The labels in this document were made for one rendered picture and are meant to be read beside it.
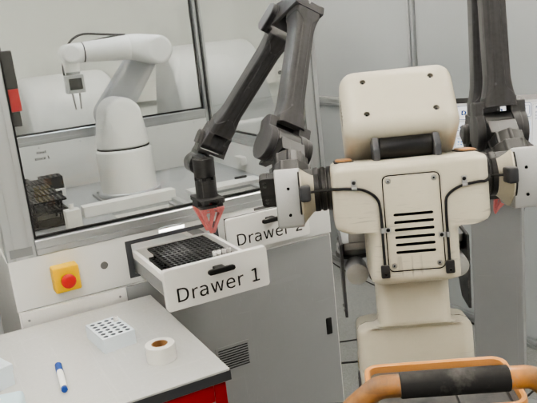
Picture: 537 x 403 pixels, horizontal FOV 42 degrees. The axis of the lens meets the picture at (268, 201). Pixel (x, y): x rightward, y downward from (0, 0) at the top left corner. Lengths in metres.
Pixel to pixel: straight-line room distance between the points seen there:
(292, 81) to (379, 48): 2.29
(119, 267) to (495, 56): 1.20
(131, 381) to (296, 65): 0.78
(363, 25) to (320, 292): 1.87
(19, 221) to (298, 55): 0.90
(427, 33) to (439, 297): 2.25
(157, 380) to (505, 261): 1.27
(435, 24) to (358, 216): 2.25
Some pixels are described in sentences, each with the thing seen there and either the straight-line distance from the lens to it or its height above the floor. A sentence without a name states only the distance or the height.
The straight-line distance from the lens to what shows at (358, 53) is 3.94.
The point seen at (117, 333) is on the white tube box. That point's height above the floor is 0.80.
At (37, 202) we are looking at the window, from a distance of 2.02.
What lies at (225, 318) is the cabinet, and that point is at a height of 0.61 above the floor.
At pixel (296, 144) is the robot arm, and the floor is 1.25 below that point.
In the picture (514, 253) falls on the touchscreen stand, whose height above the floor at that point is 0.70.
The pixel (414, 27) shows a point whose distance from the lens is 3.54.
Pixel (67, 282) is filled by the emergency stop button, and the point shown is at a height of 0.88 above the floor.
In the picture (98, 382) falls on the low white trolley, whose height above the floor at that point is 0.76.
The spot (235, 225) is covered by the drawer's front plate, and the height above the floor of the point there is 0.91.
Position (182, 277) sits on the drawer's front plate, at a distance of 1.79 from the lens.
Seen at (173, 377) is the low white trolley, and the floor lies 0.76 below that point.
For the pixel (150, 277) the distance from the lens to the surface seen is 1.96.
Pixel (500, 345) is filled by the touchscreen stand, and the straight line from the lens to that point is 2.53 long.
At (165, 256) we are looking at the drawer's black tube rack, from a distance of 1.98.
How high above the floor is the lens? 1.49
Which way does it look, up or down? 14 degrees down
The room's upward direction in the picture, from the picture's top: 6 degrees counter-clockwise
